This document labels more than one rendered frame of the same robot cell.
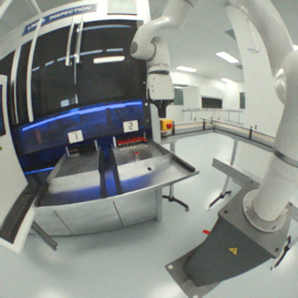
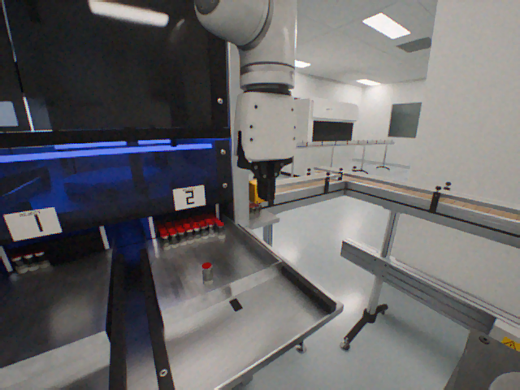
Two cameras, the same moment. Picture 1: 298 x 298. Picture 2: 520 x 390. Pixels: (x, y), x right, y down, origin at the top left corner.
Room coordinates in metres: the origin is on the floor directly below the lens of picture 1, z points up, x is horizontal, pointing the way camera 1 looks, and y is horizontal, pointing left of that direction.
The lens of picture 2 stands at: (0.13, 0.03, 1.20)
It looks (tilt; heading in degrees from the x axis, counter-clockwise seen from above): 18 degrees down; 347
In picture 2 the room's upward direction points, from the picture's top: straight up
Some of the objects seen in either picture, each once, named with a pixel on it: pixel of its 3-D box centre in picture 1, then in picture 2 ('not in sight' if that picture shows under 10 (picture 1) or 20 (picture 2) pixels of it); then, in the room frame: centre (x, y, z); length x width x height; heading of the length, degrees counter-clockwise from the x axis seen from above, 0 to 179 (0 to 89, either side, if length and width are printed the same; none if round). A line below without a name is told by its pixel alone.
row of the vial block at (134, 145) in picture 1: (132, 144); (193, 234); (0.70, 0.10, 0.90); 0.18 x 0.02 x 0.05; 110
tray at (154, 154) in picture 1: (136, 150); (203, 250); (0.62, 0.07, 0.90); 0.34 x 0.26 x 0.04; 20
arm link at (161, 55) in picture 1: (156, 52); (266, 21); (0.46, -0.06, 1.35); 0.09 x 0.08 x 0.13; 130
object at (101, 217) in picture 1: (62, 183); not in sight; (0.90, 1.05, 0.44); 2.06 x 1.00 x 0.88; 109
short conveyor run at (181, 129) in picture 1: (185, 127); (292, 189); (1.04, -0.35, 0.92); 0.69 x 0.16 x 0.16; 109
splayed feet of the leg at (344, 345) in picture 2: (221, 197); (368, 320); (0.87, -0.85, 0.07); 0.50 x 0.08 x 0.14; 109
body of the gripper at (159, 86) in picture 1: (160, 86); (266, 123); (0.46, -0.06, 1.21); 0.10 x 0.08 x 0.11; 109
